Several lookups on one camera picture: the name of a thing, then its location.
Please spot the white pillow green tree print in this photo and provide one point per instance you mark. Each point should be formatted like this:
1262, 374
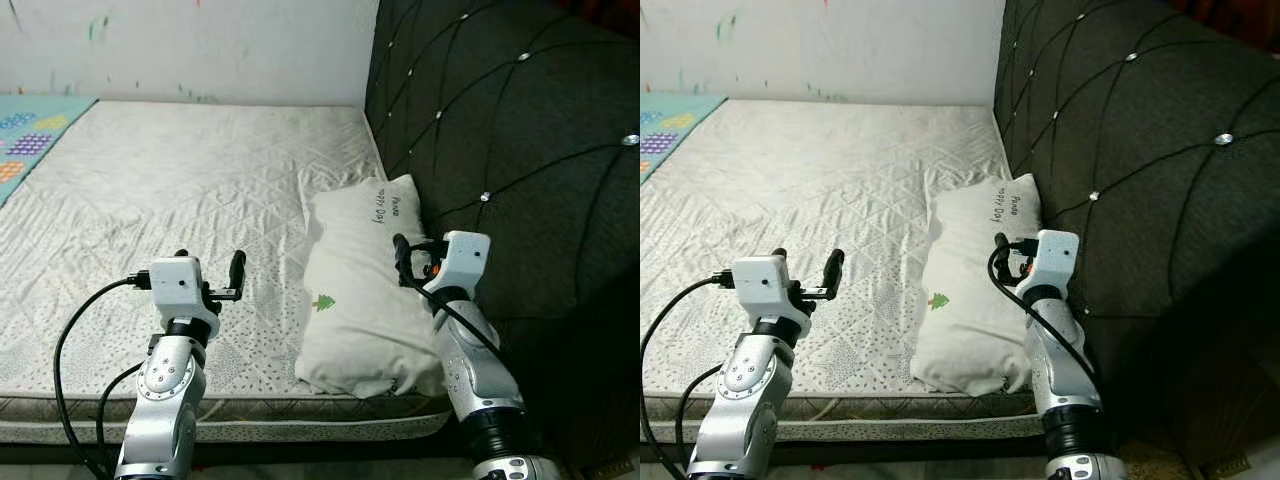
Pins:
365, 300
975, 300

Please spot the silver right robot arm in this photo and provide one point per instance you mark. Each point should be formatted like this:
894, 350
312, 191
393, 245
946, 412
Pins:
485, 370
1065, 370

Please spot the white quilted mattress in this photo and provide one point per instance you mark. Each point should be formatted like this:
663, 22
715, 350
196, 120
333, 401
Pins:
200, 180
820, 180

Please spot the dark tufted studded headboard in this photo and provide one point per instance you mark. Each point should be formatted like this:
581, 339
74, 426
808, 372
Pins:
520, 150
1150, 200

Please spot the grey bed base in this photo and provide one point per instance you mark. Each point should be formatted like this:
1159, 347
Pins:
900, 420
300, 420

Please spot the teal blanket with colourful shapes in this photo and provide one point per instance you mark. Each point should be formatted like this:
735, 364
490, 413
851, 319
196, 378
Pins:
35, 135
670, 130

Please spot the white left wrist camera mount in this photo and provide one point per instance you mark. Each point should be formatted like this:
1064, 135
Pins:
762, 288
178, 288

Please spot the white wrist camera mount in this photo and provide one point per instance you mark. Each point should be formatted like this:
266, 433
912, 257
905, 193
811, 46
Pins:
762, 288
1058, 258
466, 260
178, 288

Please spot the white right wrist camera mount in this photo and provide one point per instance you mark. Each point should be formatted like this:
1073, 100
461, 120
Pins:
1058, 258
466, 260

